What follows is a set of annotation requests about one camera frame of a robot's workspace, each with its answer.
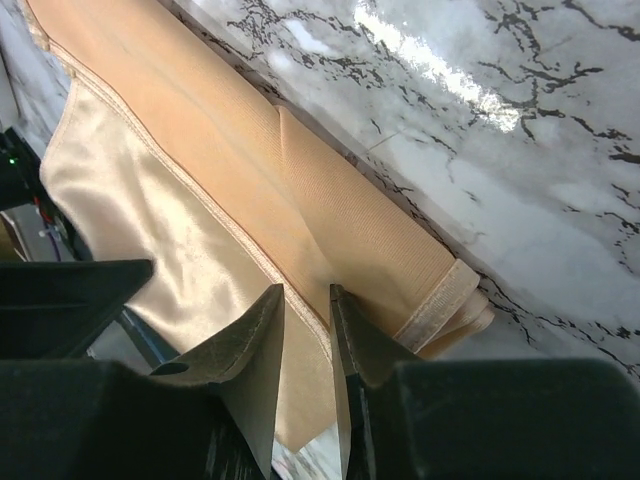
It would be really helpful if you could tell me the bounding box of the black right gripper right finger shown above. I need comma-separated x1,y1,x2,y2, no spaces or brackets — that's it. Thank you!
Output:
329,284,425,479

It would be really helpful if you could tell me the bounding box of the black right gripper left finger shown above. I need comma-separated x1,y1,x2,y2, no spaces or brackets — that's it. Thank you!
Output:
152,284,285,479

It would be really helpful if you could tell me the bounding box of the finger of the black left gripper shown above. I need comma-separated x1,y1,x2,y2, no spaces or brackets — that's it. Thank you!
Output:
1,259,153,360

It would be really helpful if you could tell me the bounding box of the peach cloth napkin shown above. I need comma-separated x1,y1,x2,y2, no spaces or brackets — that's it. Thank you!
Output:
22,1,493,451

